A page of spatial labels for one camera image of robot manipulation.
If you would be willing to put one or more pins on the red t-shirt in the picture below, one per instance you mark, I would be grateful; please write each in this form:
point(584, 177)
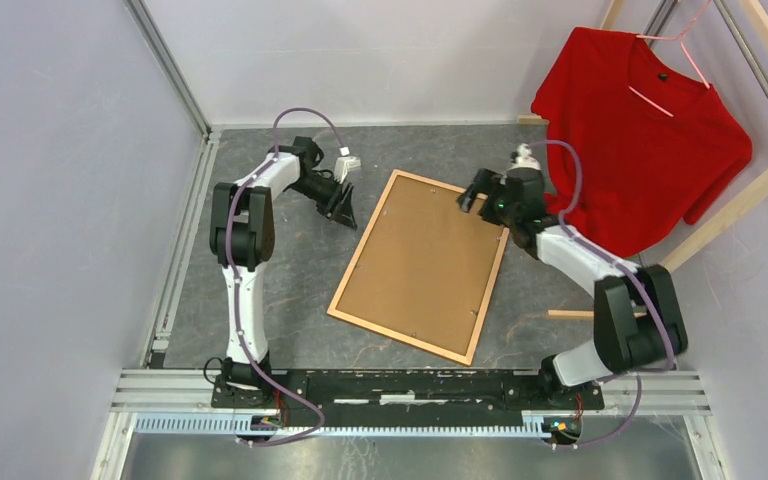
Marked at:
point(636, 146)

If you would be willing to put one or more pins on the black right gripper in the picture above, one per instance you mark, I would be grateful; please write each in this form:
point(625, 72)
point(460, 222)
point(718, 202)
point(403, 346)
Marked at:
point(482, 184)

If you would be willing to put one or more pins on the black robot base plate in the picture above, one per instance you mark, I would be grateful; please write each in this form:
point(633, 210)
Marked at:
point(410, 398)

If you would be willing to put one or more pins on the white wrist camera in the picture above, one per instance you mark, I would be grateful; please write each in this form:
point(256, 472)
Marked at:
point(523, 157)
point(345, 163)

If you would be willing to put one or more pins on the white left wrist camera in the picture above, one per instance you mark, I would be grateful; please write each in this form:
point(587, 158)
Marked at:
point(345, 163)

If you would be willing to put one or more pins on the aluminium rail frame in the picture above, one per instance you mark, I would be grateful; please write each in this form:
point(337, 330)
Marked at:
point(653, 426)

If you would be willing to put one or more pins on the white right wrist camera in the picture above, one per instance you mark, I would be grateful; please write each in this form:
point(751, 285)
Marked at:
point(523, 157)

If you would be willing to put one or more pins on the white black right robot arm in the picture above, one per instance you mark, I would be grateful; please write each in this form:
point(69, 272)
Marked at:
point(637, 321)

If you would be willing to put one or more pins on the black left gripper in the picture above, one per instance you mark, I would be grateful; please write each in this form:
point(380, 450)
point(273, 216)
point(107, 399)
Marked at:
point(336, 210)

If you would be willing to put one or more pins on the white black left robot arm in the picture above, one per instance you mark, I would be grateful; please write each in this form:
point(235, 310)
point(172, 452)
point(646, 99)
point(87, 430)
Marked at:
point(242, 236)

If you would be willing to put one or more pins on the wooden clothes rack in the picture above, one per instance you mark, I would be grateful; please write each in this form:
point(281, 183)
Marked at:
point(722, 218)

